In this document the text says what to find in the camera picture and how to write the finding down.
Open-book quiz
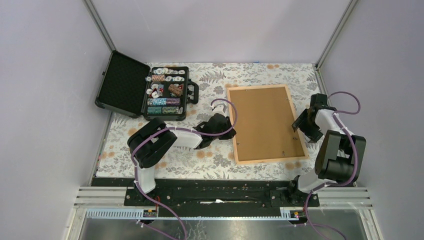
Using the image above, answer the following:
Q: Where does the black poker chip case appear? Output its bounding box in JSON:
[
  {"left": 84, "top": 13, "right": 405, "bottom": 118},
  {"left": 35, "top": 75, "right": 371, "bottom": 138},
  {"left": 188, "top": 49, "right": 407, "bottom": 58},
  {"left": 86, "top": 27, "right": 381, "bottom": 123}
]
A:
[{"left": 94, "top": 50, "right": 199, "bottom": 121}]

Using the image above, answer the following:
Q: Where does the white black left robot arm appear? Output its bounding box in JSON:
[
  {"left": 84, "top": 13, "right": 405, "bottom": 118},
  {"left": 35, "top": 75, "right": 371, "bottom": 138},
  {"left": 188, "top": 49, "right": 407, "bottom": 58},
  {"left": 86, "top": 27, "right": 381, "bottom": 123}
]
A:
[{"left": 127, "top": 113, "right": 237, "bottom": 206}]

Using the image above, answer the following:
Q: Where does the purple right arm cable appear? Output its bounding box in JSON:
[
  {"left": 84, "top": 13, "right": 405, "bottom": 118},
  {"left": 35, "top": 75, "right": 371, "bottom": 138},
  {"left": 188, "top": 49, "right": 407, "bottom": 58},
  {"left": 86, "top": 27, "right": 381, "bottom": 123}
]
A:
[{"left": 291, "top": 91, "right": 363, "bottom": 240}]

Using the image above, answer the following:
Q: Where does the left corner aluminium post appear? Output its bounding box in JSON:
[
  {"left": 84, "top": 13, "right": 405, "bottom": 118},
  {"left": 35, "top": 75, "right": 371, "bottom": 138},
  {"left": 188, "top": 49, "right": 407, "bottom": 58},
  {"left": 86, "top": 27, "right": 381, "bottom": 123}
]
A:
[{"left": 82, "top": 0, "right": 117, "bottom": 51}]

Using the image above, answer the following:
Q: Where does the light wooden picture frame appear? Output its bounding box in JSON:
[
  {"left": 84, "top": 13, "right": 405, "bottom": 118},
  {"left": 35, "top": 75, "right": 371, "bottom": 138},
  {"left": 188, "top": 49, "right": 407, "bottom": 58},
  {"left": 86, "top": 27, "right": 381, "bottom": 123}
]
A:
[{"left": 226, "top": 83, "right": 310, "bottom": 167}]

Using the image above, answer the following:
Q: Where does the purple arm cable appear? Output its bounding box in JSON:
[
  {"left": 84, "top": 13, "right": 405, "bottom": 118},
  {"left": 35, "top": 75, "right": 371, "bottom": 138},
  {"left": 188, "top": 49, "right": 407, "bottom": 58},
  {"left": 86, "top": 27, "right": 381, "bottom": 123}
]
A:
[
  {"left": 130, "top": 98, "right": 239, "bottom": 240},
  {"left": 291, "top": 91, "right": 363, "bottom": 240}
]

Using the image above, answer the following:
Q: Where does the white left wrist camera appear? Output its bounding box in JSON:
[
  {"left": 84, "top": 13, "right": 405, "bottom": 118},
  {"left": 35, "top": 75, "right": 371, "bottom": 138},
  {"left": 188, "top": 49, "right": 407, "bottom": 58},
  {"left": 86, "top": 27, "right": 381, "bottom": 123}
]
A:
[{"left": 210, "top": 103, "right": 228, "bottom": 117}]

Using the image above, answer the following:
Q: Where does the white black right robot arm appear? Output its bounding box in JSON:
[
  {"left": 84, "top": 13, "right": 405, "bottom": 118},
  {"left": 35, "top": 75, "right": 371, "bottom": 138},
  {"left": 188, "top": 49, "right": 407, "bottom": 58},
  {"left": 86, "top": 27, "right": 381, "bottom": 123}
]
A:
[{"left": 285, "top": 93, "right": 367, "bottom": 206}]

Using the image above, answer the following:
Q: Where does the floral patterned table mat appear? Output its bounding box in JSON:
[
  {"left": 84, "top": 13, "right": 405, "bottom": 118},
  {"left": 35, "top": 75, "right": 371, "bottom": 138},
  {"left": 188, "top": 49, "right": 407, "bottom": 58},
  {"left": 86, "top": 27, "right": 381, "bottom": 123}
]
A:
[{"left": 95, "top": 63, "right": 321, "bottom": 180}]

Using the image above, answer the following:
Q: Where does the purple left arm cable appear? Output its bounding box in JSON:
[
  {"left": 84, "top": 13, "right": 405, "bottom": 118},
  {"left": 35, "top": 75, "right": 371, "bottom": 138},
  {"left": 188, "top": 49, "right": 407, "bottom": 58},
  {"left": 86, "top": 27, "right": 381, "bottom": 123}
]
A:
[{"left": 130, "top": 98, "right": 239, "bottom": 240}]

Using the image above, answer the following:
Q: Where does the right corner aluminium post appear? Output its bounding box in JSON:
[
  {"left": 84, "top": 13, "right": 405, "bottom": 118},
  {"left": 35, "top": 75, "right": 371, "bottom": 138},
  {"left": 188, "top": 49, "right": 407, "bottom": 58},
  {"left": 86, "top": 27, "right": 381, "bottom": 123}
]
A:
[{"left": 315, "top": 0, "right": 359, "bottom": 71}]

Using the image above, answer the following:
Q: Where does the corner aluminium post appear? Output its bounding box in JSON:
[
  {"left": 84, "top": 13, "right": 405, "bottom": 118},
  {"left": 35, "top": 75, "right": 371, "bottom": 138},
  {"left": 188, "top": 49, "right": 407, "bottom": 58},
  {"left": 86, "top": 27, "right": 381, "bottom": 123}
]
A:
[
  {"left": 82, "top": 0, "right": 117, "bottom": 51},
  {"left": 315, "top": 0, "right": 359, "bottom": 71}
]

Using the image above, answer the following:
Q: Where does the aluminium rail front structure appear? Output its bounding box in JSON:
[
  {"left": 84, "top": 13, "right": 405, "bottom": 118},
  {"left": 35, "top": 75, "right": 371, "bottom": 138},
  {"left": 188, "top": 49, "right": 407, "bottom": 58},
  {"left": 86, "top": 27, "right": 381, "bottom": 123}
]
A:
[{"left": 65, "top": 186, "right": 383, "bottom": 240}]

